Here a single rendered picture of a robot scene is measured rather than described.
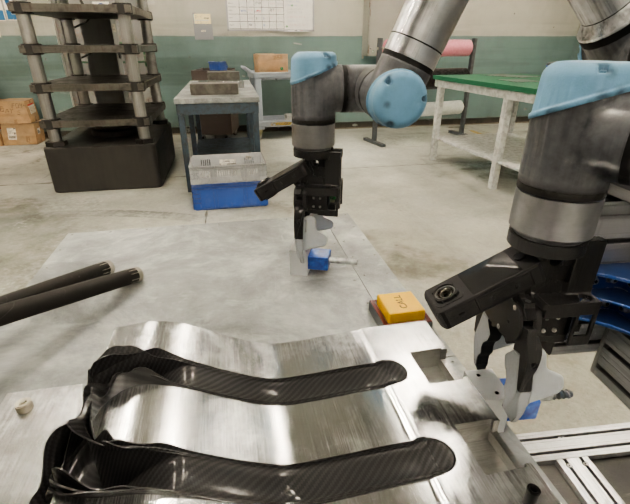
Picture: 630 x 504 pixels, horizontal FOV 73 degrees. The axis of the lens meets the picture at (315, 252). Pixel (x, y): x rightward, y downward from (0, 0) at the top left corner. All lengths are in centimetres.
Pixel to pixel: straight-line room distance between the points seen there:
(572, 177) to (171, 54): 647
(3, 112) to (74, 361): 634
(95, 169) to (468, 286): 406
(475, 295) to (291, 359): 22
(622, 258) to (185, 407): 68
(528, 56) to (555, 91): 775
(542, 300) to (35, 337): 71
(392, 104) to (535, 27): 761
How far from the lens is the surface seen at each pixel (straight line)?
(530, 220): 44
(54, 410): 56
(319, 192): 76
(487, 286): 46
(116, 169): 431
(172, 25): 673
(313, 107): 73
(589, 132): 41
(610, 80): 42
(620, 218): 79
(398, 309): 69
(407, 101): 61
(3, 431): 57
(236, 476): 40
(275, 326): 71
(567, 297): 50
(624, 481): 147
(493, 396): 55
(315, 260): 83
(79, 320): 82
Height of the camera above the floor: 121
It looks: 26 degrees down
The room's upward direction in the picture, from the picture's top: straight up
